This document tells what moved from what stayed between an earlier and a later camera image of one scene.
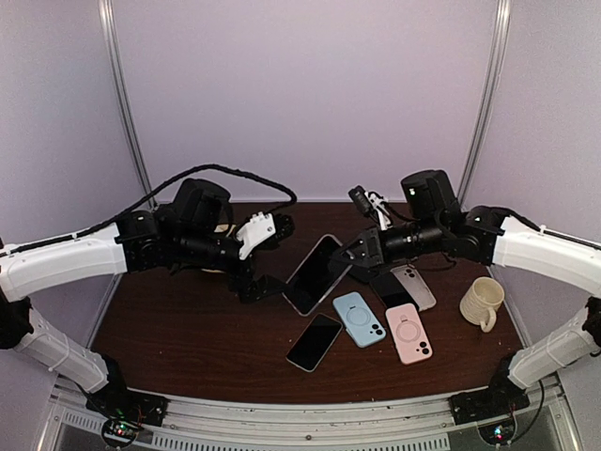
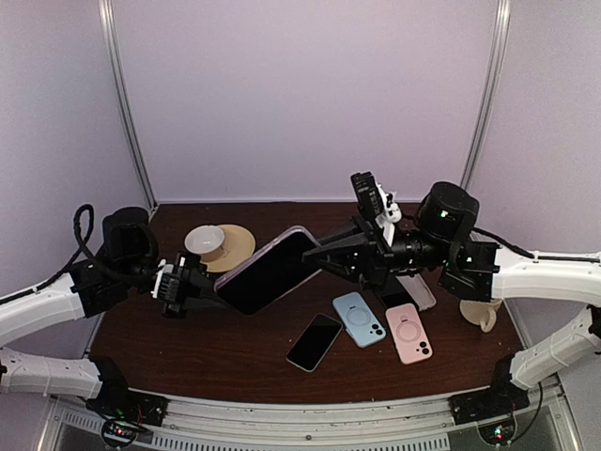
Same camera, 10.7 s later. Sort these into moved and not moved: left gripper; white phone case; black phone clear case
Moved: left gripper
Not moved: black phone clear case; white phone case
